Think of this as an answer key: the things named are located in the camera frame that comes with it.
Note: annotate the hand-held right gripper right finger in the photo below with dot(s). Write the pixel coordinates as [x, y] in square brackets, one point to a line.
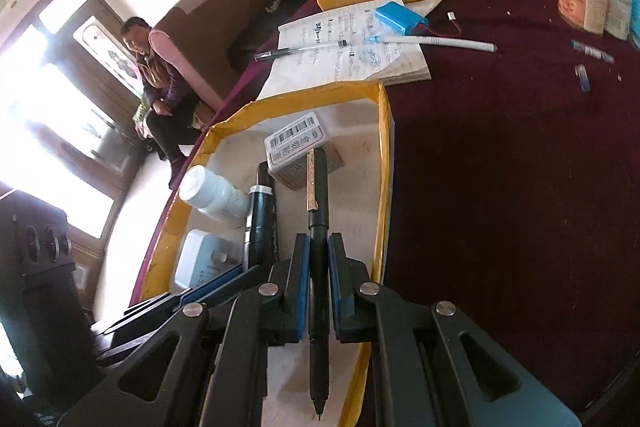
[335, 297]

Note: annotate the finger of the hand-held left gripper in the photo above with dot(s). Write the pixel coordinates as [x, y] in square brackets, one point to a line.
[130, 332]
[225, 279]

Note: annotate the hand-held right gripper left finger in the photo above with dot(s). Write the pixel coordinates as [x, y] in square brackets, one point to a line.
[302, 287]

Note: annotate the black pen with gold clip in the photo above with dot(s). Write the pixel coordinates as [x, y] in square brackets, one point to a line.
[317, 267]

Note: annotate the white charger adapter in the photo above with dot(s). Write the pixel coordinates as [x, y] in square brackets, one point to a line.
[200, 262]

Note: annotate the black marker with white band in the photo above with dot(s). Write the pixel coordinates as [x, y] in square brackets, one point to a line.
[260, 227]

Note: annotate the white medicine bottle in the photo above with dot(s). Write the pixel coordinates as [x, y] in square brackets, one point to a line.
[215, 197]

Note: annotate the grey box with barcode label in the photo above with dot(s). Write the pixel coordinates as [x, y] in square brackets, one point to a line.
[295, 142]

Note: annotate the open written notebook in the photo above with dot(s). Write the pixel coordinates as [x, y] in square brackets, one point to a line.
[350, 67]

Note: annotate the black ballpoint pen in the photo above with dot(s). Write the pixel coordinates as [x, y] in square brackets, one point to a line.
[280, 53]

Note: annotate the clear syringe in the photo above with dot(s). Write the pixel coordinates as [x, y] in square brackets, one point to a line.
[325, 45]

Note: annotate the brown sofa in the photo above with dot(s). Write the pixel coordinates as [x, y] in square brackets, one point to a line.
[225, 7]

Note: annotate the white pen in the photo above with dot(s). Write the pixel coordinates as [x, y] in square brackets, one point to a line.
[450, 42]

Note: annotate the small black white object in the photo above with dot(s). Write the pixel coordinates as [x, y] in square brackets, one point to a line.
[273, 3]

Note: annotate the blue battery pack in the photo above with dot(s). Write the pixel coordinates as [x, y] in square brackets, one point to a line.
[400, 19]

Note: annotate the wooden glass door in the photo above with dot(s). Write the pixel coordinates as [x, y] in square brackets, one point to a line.
[67, 42]

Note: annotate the small clear cap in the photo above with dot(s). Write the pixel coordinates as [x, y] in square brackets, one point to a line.
[582, 78]

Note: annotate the small silver tube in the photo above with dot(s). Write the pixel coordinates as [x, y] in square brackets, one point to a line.
[592, 52]

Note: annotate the white jar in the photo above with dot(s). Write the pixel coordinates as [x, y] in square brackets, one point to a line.
[617, 7]

